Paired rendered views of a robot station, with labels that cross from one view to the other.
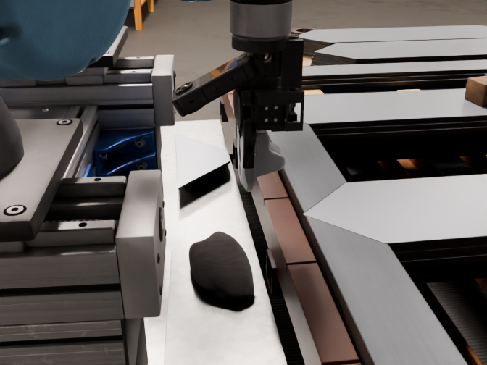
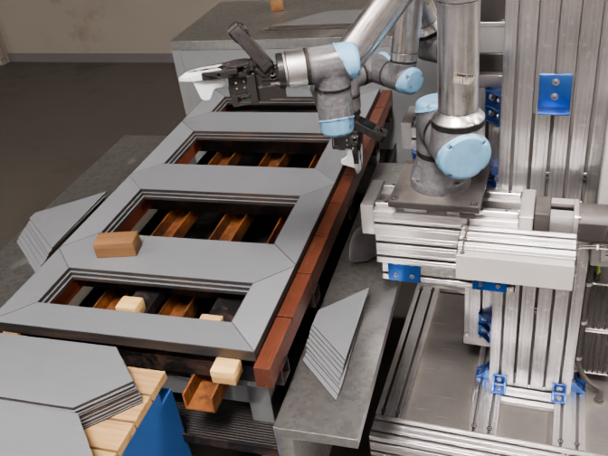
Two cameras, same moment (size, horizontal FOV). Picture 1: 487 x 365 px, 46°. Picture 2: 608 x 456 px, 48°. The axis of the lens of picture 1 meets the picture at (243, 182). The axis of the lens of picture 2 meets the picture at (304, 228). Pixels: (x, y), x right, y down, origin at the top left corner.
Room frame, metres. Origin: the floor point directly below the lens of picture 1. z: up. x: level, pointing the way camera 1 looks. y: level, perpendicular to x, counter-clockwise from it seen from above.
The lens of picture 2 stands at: (2.46, 0.70, 1.92)
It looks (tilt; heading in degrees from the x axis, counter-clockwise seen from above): 33 degrees down; 208
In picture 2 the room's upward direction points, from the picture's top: 8 degrees counter-clockwise
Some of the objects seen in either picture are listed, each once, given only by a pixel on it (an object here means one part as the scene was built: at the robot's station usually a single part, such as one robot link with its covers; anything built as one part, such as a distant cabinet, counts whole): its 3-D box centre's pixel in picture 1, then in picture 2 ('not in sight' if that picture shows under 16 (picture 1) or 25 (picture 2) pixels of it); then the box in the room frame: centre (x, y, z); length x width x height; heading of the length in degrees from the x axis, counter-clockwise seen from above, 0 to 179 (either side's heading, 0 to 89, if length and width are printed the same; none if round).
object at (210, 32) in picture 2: not in sight; (331, 20); (-0.35, -0.50, 1.03); 1.30 x 0.60 x 0.04; 98
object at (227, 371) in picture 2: not in sight; (226, 370); (1.51, -0.05, 0.79); 0.06 x 0.05 x 0.04; 98
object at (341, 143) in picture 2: (265, 83); (347, 128); (0.71, -0.03, 1.04); 0.09 x 0.08 x 0.12; 98
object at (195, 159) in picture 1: (201, 156); (332, 337); (1.24, 0.10, 0.70); 0.39 x 0.12 x 0.04; 8
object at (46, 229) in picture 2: not in sight; (51, 229); (1.08, -0.98, 0.77); 0.45 x 0.20 x 0.04; 8
